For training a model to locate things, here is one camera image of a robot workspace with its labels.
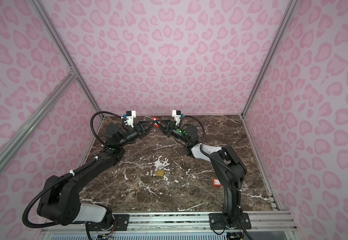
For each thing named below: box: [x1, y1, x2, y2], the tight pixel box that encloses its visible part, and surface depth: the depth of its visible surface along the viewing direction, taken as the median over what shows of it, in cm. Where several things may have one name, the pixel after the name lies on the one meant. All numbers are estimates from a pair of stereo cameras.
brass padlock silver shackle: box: [156, 165, 165, 177], surface depth 90 cm
